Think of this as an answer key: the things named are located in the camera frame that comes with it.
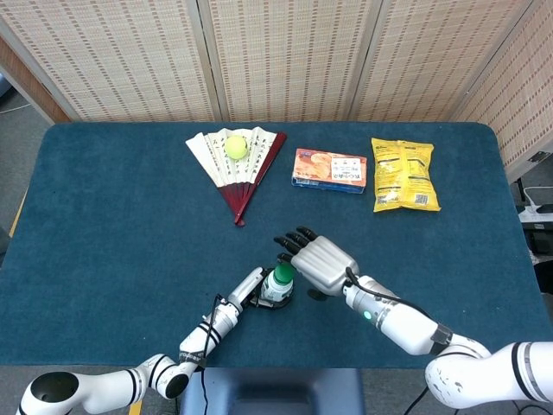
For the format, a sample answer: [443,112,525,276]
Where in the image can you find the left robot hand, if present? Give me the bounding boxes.
[226,266,295,310]

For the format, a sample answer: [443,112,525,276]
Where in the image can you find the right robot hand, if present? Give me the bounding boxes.
[273,226,360,301]

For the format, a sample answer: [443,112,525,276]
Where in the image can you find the white plastic drink bottle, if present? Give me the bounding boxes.
[260,271,296,304]

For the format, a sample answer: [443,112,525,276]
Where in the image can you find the green bottle cap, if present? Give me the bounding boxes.
[273,264,296,284]

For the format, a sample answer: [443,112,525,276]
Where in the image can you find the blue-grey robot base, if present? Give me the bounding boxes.
[179,367,366,415]

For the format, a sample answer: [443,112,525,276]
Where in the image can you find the orange and blue cracker box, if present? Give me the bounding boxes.
[291,148,369,195]

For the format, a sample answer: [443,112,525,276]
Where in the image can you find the paper folding fan red ribs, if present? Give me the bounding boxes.
[185,126,288,227]

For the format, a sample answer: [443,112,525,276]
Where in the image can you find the yellow snack bag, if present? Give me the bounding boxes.
[371,137,442,214]

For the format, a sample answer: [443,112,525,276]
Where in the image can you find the blue table cloth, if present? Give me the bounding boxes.
[0,121,546,370]

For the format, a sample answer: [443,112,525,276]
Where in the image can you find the yellow tennis ball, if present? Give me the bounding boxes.
[224,135,250,161]

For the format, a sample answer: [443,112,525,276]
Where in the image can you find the woven bamboo folding screen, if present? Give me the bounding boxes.
[0,0,553,170]

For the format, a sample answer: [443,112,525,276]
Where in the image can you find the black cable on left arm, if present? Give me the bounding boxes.
[196,293,228,415]

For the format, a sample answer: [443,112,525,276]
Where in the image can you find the black floor cable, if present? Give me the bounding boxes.
[401,386,431,415]

